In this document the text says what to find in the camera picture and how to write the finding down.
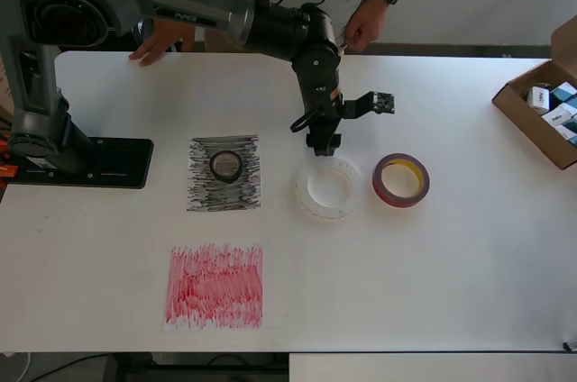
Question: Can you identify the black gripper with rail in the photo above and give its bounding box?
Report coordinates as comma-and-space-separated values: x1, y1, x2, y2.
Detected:
306, 123, 343, 159

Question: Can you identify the wide white tape roll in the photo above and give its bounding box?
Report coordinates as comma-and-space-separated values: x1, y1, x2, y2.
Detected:
295, 155, 363, 222

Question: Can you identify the red 3M tape roll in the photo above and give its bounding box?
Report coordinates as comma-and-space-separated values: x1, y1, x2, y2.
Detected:
371, 151, 431, 209

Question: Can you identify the small black tape roll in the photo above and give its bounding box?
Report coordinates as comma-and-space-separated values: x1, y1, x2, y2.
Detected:
209, 150, 244, 184

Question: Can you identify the person's left hand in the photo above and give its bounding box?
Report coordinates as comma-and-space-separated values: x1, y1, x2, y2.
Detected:
342, 0, 391, 51

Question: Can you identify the person's right hand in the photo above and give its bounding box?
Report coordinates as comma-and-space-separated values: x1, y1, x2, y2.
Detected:
129, 23, 196, 68

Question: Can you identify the black scribbled paper sheet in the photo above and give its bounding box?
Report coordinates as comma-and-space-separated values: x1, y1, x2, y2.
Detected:
186, 132, 263, 214

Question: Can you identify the red scribbled paper sheet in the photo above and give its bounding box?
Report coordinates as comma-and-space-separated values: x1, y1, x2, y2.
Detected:
161, 241, 265, 332

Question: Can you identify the open brown cardboard box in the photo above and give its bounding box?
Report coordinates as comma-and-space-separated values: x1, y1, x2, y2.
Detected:
490, 14, 577, 171

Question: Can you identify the white small carton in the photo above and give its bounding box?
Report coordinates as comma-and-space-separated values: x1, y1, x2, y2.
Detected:
527, 86, 554, 115
540, 103, 576, 127
554, 123, 577, 147

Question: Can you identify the white panel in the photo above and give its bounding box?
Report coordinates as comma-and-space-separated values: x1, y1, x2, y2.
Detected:
288, 352, 577, 382

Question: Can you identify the orange clamp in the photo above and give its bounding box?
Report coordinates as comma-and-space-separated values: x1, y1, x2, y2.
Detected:
0, 136, 19, 180

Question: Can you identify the cardboard sheet with writing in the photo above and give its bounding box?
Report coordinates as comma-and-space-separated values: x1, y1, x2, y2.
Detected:
0, 55, 14, 120

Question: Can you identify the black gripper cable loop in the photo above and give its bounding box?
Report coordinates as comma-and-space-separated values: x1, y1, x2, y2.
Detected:
289, 106, 325, 133

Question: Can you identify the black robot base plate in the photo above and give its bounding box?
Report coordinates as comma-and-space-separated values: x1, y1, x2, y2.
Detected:
6, 137, 154, 190

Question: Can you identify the black floor cable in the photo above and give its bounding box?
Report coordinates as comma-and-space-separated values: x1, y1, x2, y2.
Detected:
26, 353, 109, 381

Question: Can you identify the white floor cable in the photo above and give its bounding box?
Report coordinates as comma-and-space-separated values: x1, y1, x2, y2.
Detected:
16, 351, 33, 382

